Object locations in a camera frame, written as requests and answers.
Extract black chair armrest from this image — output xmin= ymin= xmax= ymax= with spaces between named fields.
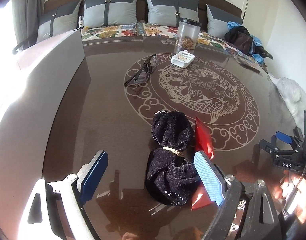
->
xmin=12 ymin=36 xmax=36 ymax=55

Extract large white storage box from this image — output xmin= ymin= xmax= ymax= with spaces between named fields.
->
xmin=0 ymin=29 xmax=85 ymax=180

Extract black sock bundle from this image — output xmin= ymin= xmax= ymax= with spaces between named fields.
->
xmin=145 ymin=110 xmax=201 ymax=207

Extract floral sofa cover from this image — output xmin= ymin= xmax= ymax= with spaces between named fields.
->
xmin=80 ymin=22 xmax=268 ymax=70

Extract dark-framed glasses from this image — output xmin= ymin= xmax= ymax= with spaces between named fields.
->
xmin=124 ymin=53 xmax=157 ymax=87

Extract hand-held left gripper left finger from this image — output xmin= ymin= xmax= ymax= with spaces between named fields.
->
xmin=26 ymin=150 xmax=109 ymax=240

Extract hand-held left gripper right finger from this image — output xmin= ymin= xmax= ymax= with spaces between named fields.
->
xmin=194 ymin=150 xmax=283 ymax=240

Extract brown fish-patterned desktop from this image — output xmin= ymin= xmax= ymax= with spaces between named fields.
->
xmin=0 ymin=36 xmax=306 ymax=240

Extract white door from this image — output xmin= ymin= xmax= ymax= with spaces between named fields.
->
xmin=243 ymin=0 xmax=278 ymax=43

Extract white flat bottle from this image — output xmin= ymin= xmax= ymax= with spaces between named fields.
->
xmin=171 ymin=50 xmax=195 ymax=68

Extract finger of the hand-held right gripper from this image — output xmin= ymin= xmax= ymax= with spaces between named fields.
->
xmin=258 ymin=140 xmax=293 ymax=164
xmin=271 ymin=131 xmax=299 ymax=145

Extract white fluffy cat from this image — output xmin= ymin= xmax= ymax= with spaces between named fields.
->
xmin=268 ymin=74 xmax=306 ymax=125

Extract grey strapped pillow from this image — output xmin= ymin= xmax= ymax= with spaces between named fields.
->
xmin=83 ymin=0 xmax=141 ymax=28
xmin=37 ymin=0 xmax=82 ymax=43
xmin=145 ymin=0 xmax=200 ymax=27
xmin=206 ymin=4 xmax=243 ymax=37

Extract grey curtain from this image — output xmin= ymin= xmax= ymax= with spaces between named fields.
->
xmin=12 ymin=0 xmax=45 ymax=45

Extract red packet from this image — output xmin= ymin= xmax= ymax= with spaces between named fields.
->
xmin=191 ymin=117 xmax=215 ymax=211

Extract clear jar with black lid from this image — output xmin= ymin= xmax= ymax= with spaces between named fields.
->
xmin=177 ymin=17 xmax=202 ymax=50

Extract person's right hand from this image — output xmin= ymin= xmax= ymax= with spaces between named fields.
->
xmin=273 ymin=170 xmax=306 ymax=224

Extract dark brown bag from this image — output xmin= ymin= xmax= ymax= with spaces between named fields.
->
xmin=224 ymin=26 xmax=254 ymax=54

